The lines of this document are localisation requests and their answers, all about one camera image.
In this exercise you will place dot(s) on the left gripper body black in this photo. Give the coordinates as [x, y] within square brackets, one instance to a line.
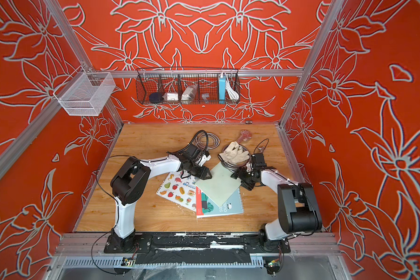
[192, 164]

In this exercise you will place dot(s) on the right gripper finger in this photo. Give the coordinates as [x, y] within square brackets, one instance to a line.
[248, 184]
[236, 173]

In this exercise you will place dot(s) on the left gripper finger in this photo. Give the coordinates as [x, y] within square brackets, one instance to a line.
[201, 172]
[187, 172]

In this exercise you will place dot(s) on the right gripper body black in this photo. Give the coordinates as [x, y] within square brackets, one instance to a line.
[245, 175]

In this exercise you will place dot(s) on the teal steno notes notebook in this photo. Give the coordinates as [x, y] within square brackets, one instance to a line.
[206, 208]

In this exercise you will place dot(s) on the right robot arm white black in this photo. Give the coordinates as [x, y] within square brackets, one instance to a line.
[298, 210]

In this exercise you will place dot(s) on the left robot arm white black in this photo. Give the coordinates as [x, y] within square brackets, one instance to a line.
[129, 183]

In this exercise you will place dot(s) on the beige work glove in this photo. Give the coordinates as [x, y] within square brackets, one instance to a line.
[234, 154]

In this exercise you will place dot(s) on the white sticker picture notebook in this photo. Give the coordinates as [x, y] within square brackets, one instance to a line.
[180, 188]

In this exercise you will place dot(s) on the clear plastic bag in basket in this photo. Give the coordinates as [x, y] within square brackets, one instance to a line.
[189, 94]

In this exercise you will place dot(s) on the small metal clip in basket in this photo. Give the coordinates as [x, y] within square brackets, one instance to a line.
[206, 98]

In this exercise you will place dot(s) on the white small box in basket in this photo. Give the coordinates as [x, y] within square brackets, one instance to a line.
[171, 97]

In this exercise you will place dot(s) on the dark round object in basket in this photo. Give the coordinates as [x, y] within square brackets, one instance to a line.
[156, 98]

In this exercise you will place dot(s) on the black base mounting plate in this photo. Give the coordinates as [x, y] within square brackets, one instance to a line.
[196, 247]

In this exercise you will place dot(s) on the light blue box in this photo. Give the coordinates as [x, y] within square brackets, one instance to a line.
[221, 88]

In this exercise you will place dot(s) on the black wire wall basket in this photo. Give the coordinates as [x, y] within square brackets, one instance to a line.
[176, 79]

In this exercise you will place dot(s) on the white wire basket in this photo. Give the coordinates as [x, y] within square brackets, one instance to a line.
[86, 94]

